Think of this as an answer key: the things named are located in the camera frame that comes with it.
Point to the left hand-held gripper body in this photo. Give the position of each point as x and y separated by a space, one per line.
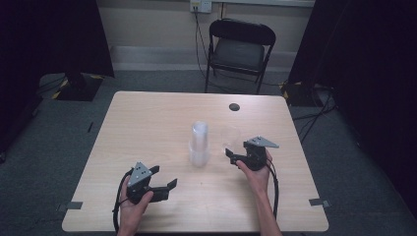
139 190

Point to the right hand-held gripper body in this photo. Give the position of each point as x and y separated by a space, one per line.
254 157

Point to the single clear plastic cup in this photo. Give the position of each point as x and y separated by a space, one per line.
230 139

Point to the stack of clear plastic cups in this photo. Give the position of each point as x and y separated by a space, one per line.
199 144

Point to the person's right hand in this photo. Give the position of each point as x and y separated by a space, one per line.
257 178

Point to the person's left hand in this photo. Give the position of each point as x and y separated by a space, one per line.
131 214

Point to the black table grommet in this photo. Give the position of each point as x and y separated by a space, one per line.
234 106

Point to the grey tape strip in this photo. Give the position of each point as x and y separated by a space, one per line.
73 206
318 202

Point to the black stand base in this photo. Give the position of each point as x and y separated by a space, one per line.
300 95
78 88

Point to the black folding chair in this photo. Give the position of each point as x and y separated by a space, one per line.
237 52

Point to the dark curtain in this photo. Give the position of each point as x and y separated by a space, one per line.
49 36
370 65

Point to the white wall socket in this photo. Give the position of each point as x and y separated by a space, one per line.
200 5

